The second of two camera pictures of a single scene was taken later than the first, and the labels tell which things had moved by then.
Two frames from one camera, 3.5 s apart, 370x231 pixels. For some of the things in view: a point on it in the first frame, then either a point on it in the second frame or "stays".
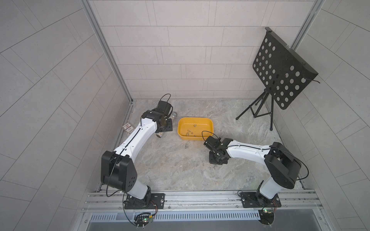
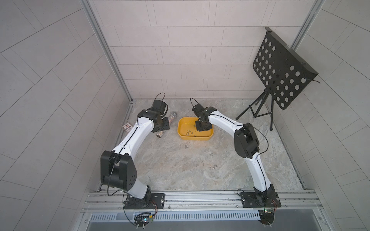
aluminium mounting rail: x=113 y=201 stays
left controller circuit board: x=142 y=219 stays
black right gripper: x=221 y=162 to x=199 y=128
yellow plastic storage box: x=195 y=128 stays
